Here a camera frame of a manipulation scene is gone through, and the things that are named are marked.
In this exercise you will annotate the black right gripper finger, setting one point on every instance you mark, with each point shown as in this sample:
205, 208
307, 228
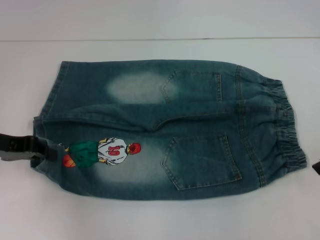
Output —
317, 168

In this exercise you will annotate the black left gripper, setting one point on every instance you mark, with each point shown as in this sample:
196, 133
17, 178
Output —
15, 143

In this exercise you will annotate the blue denim shorts with print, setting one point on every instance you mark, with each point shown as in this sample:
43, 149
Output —
195, 120

